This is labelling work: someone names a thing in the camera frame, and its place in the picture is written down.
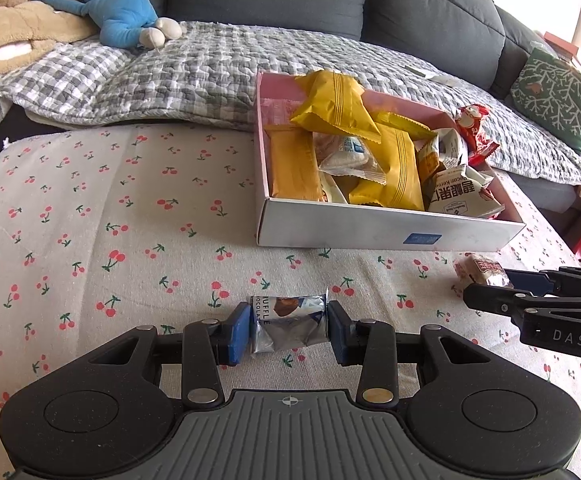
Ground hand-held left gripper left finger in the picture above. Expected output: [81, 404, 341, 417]
[88, 302, 251, 411]

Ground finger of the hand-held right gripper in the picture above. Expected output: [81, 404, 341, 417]
[505, 267, 581, 295]
[463, 284, 581, 317]

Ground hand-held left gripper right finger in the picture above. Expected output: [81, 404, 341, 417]
[327, 300, 491, 408]

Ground small white red snack packet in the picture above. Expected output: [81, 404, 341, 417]
[452, 254, 510, 288]

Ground silver chocolate packet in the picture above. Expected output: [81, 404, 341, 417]
[248, 289, 329, 356]

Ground pink cardboard box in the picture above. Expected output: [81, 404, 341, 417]
[254, 71, 527, 253]

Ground white nut snack packet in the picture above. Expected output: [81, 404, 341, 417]
[427, 164, 505, 219]

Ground clear blue-print snack packet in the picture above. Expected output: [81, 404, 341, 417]
[317, 132, 387, 187]

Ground pink snack packet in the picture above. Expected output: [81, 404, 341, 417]
[262, 96, 299, 127]

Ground cherry print tablecloth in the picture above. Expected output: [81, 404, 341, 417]
[0, 125, 581, 480]

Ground green patterned cushion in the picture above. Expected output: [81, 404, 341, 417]
[509, 47, 581, 156]

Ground white paper pack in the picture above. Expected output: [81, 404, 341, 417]
[405, 65, 466, 87]

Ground stack of books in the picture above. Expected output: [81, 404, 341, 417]
[543, 30, 581, 58]

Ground grey checked quilt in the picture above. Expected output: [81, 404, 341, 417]
[0, 20, 581, 196]

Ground blue plush toy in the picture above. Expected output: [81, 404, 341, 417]
[29, 0, 184, 51]

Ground beige fleece blanket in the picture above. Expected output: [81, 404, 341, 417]
[0, 0, 101, 86]

